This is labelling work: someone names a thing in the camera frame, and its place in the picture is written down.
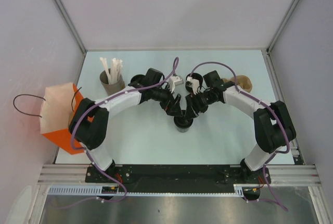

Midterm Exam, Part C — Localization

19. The grey straw holder cup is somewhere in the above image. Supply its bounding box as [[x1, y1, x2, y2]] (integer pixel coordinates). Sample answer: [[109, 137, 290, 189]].
[[99, 71, 125, 96]]

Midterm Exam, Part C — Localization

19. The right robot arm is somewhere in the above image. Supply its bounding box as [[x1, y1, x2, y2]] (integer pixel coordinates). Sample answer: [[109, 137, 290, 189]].
[[184, 70, 296, 183]]

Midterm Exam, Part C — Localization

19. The black cup lid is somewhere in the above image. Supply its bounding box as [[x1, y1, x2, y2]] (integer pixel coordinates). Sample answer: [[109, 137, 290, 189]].
[[173, 117, 194, 129]]

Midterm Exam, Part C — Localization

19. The purple cable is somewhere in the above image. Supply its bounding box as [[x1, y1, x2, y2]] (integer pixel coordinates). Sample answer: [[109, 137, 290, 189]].
[[187, 61, 292, 157], [70, 57, 180, 156]]

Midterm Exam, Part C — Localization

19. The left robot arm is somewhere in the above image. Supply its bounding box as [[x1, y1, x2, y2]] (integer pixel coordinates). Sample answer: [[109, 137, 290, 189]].
[[69, 68, 184, 182]]

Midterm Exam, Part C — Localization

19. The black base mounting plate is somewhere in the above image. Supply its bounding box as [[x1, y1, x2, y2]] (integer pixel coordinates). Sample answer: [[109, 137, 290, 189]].
[[85, 163, 271, 193]]

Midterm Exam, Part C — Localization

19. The black ribbed coffee cup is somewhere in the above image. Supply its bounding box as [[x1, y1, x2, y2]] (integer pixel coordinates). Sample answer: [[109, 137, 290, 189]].
[[185, 72, 203, 87]]

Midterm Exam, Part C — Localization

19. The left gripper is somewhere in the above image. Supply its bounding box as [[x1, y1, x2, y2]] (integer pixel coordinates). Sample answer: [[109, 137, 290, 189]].
[[150, 82, 182, 116]]

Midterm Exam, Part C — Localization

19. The white cable duct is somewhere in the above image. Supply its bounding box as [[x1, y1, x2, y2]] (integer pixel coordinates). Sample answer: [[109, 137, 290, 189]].
[[48, 184, 259, 197]]

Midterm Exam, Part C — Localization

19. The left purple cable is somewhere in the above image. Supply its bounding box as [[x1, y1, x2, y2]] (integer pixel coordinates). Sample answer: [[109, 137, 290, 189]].
[[70, 57, 180, 156]]

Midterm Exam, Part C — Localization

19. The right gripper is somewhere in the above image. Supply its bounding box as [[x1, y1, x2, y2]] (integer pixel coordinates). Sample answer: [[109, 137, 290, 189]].
[[184, 89, 217, 121]]

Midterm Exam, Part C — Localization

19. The orange paper bag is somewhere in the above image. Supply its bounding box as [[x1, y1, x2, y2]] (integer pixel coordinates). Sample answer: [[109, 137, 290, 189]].
[[40, 83, 83, 155]]

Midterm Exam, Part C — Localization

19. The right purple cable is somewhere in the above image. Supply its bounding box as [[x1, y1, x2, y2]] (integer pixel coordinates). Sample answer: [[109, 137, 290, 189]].
[[187, 61, 292, 157]]

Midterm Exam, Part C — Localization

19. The aluminium frame rail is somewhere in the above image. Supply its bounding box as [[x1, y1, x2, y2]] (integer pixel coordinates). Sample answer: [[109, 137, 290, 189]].
[[37, 164, 88, 185]]

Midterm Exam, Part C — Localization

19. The black smooth coffee cup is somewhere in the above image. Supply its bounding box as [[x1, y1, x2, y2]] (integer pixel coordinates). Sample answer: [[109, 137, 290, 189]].
[[129, 74, 144, 86]]

